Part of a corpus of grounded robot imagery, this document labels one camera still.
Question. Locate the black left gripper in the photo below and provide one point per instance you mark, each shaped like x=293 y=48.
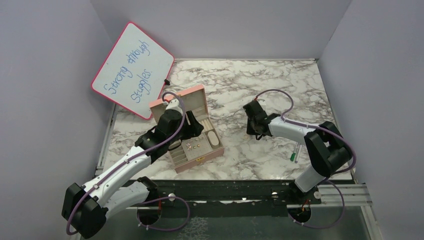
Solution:
x=194 y=129

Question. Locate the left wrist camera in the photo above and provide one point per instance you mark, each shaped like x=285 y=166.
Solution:
x=175 y=105

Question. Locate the pink jewelry box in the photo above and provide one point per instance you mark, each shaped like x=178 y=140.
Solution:
x=167 y=122

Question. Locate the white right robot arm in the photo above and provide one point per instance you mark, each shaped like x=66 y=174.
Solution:
x=325 y=146

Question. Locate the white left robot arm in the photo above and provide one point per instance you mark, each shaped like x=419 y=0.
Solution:
x=86 y=208

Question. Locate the pink framed whiteboard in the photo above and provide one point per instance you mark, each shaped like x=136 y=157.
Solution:
x=133 y=74

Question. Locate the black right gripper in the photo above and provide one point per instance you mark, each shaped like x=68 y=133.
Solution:
x=250 y=130

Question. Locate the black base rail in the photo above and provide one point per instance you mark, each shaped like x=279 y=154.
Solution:
x=225 y=198

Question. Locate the green marker pen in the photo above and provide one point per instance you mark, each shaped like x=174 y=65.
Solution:
x=295 y=154

